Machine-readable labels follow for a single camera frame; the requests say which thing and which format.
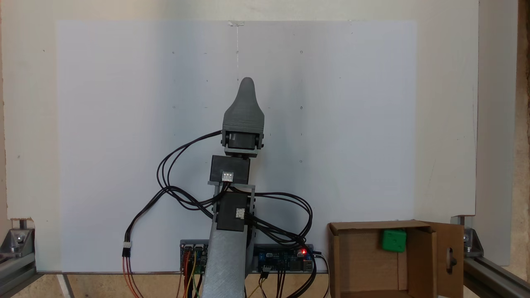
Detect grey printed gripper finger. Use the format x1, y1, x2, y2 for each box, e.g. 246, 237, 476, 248
225, 77, 263, 120

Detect green dice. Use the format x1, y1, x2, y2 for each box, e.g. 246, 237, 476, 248
381, 229, 407, 253

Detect grey board mounting plate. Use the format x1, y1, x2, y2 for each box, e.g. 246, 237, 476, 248
180, 239, 314, 274

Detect white paper sheet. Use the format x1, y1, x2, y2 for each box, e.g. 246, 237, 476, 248
56, 20, 418, 274

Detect blue circuit board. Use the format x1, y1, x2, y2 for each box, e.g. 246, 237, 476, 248
253, 247, 314, 273

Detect brown cardboard box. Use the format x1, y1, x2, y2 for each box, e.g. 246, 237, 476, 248
328, 219, 465, 298

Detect black servo cable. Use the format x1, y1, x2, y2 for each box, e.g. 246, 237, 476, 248
248, 232, 318, 298
230, 186, 314, 249
157, 130, 225, 210

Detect black cable with white connector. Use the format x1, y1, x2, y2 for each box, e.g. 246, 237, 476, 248
123, 188, 174, 258

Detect circuit board with coloured wires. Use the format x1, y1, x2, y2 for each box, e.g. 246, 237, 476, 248
181, 244, 208, 274

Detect yellow jumper wire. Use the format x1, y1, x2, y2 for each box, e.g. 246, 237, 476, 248
183, 250, 198, 298

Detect red and orange wires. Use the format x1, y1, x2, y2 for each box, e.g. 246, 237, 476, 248
122, 255, 144, 298

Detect metal corner bracket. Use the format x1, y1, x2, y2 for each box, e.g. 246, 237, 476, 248
450, 215, 484, 258
0, 219, 36, 259

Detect aluminium frame post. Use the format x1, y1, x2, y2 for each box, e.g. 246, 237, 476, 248
463, 256, 530, 298
0, 252, 38, 298

